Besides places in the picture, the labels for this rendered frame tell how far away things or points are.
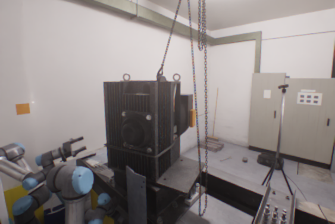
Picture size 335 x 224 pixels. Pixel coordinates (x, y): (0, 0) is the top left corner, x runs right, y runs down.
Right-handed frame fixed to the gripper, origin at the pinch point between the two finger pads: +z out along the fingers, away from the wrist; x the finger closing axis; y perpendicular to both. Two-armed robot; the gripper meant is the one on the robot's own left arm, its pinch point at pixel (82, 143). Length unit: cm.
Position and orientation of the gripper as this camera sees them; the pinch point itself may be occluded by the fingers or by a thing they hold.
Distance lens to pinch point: 144.8
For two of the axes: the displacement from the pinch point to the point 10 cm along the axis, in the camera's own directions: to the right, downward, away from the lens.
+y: -0.4, -8.7, -4.9
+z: 8.3, -3.1, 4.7
